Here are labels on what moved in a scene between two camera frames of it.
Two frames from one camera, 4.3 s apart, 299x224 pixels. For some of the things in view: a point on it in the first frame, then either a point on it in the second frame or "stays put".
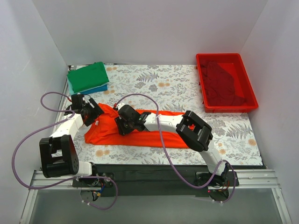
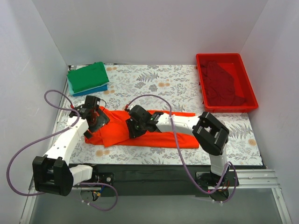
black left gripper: (94, 111) → (98, 121)
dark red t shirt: (219, 87) stays put
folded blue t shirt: (100, 87) stays put
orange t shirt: (104, 131) stays put
